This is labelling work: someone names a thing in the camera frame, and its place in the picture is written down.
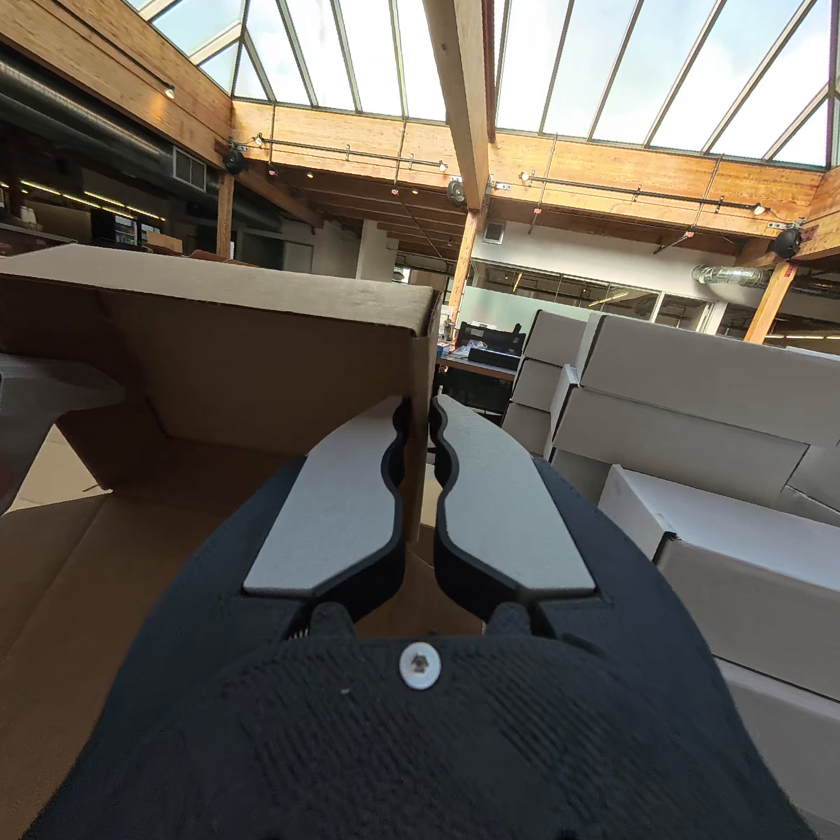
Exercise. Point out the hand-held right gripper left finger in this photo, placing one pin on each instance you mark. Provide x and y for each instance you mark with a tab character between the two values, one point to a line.
328	518

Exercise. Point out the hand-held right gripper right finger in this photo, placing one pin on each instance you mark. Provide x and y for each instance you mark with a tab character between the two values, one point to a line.
512	518

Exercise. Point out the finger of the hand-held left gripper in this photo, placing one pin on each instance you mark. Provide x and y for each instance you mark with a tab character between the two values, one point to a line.
33	400

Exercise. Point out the brown cardboard box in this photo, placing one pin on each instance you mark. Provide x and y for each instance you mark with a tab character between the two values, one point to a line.
262	354

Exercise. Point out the black-legged wooden desk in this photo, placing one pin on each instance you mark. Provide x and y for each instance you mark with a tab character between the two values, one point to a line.
479	371

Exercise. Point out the pile of white boxes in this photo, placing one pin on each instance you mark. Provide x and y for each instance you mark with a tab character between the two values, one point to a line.
722	407

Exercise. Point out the black round ceiling speaker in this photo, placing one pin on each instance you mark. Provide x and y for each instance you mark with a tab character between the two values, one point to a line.
786	241
235	162
457	193

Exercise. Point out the silver ventilation duct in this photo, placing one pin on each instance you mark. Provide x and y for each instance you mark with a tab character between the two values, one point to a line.
732	275

